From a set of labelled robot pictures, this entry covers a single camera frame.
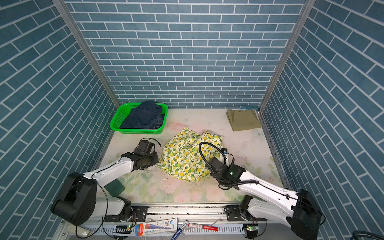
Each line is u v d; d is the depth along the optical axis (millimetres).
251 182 489
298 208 411
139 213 736
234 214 736
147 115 1083
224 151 710
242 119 1139
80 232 666
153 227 693
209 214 752
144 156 699
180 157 935
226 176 551
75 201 414
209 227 697
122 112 1105
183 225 693
